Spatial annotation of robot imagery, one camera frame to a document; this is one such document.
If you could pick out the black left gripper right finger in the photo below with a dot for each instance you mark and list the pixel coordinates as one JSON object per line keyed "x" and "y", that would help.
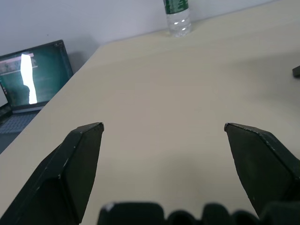
{"x": 262, "y": 171}

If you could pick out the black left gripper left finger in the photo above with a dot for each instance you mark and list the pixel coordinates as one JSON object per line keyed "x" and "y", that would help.
{"x": 61, "y": 178}

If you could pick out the open black laptop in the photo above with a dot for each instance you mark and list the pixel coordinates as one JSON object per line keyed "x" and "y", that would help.
{"x": 28, "y": 79}

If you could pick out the black whiteboard stand foot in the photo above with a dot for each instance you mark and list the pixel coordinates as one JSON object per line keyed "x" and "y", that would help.
{"x": 296, "y": 70}

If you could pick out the clear plastic water bottle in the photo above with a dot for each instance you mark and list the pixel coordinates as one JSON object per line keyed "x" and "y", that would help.
{"x": 178, "y": 17}

